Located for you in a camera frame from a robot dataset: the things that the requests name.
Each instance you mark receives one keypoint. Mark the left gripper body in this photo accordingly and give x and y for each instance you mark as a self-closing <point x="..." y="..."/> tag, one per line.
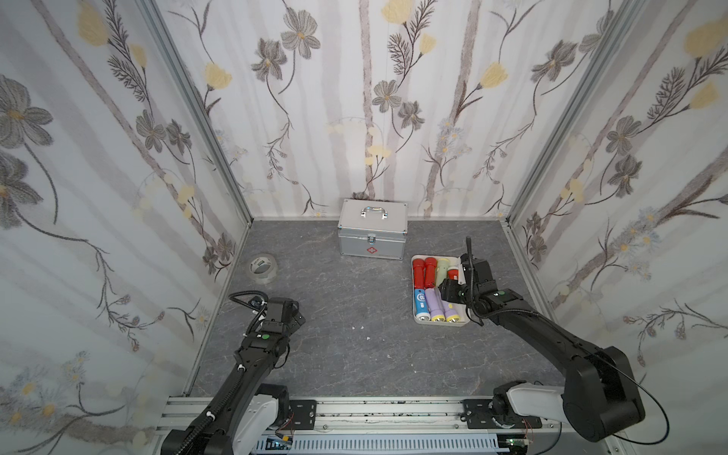
<point x="282" y="313"/>

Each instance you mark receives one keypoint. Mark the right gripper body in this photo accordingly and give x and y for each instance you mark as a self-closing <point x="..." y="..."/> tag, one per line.
<point x="475" y="273"/>

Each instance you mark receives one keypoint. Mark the red flashlight white logo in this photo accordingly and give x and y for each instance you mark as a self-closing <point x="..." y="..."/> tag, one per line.
<point x="454" y="273"/>

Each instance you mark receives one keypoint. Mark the pale green flashlight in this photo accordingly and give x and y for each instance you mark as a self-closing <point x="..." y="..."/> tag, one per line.
<point x="442" y="268"/>

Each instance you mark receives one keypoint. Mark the purple flashlight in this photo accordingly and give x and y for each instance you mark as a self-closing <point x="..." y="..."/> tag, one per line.
<point x="451" y="312"/>
<point x="435" y="305"/>

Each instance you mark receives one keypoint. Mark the blue flashlight white logo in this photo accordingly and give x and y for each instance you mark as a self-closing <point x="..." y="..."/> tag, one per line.
<point x="421" y="312"/>

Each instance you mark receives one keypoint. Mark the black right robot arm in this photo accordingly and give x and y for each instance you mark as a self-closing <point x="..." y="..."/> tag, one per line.
<point x="600" y="396"/>

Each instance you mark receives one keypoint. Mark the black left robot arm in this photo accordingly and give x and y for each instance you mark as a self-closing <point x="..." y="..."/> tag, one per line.
<point x="244" y="407"/>

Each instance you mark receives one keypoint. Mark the white plastic storage tray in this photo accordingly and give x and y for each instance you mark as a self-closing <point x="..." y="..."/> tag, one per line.
<point x="454" y="262"/>

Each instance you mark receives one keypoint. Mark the clear tape roll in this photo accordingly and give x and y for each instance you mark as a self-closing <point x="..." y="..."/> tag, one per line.
<point x="262" y="269"/>

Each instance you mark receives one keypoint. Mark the silver aluminium first-aid case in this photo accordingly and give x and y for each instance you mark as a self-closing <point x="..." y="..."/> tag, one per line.
<point x="373" y="229"/>

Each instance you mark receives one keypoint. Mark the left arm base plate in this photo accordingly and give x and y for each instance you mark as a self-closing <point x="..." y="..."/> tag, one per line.
<point x="298" y="415"/>

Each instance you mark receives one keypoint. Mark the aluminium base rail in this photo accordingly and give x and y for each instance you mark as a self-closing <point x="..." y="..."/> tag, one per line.
<point x="404" y="425"/>

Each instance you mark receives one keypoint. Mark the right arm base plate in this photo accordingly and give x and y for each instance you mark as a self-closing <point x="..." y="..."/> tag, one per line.
<point x="479" y="415"/>

